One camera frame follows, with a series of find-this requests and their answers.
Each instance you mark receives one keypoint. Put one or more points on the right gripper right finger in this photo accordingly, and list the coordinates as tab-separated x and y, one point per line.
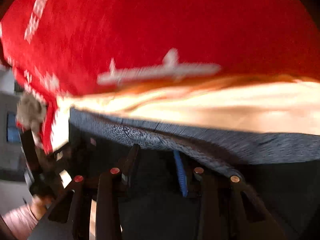
229	208

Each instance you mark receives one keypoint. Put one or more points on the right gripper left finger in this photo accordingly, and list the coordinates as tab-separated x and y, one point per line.
69	216

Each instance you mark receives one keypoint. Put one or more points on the black pants blue trim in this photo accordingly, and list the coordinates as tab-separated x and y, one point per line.
282	167

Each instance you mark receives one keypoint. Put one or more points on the blue window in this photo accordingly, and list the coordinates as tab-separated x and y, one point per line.
13	132

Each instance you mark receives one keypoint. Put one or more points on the grey plush toy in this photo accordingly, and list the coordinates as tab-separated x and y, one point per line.
30	112

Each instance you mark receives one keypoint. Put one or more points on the peach cushion cover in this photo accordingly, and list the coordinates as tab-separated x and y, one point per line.
261	103

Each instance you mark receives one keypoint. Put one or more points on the red blanket white characters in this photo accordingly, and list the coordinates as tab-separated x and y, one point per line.
67	48

